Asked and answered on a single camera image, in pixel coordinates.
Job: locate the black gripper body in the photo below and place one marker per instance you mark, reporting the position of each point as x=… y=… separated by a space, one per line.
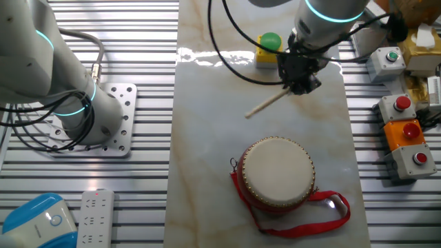
x=298 y=67

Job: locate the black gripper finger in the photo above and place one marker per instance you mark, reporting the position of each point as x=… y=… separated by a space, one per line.
x=306 y=87
x=287 y=84

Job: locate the wooden drumstick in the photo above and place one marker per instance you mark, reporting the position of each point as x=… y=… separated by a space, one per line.
x=267 y=103

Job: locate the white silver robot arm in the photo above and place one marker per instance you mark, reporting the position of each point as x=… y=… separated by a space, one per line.
x=34 y=51

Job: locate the red drum cream head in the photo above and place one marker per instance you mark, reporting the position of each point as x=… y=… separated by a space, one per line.
x=275 y=172

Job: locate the yellow box green push button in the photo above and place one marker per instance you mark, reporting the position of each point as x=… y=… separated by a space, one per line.
x=265 y=58

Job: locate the silver digital scale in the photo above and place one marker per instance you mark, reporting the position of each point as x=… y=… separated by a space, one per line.
x=368 y=41

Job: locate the grey box green button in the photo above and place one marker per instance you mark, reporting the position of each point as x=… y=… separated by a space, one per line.
x=379 y=65

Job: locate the grey box large red button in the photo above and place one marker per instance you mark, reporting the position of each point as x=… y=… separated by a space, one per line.
x=387 y=108

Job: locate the orange box red button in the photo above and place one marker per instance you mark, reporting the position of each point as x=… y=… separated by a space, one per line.
x=396 y=136

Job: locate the yellow foil packet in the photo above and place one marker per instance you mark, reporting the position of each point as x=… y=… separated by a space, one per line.
x=415 y=87

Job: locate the yellow tissue pack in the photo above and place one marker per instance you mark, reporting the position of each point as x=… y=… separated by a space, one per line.
x=423 y=55

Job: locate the grey box small red button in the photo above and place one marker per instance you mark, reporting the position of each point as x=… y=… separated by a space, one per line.
x=406 y=165

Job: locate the brown wrapped package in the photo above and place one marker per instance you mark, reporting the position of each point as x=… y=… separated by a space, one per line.
x=423 y=10

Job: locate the white power strip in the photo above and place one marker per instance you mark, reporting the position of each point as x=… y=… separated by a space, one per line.
x=94 y=220

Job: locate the blue white plastic device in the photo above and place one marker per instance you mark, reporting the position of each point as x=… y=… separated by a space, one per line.
x=34 y=224

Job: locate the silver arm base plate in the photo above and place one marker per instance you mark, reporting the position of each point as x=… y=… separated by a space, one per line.
x=127 y=103

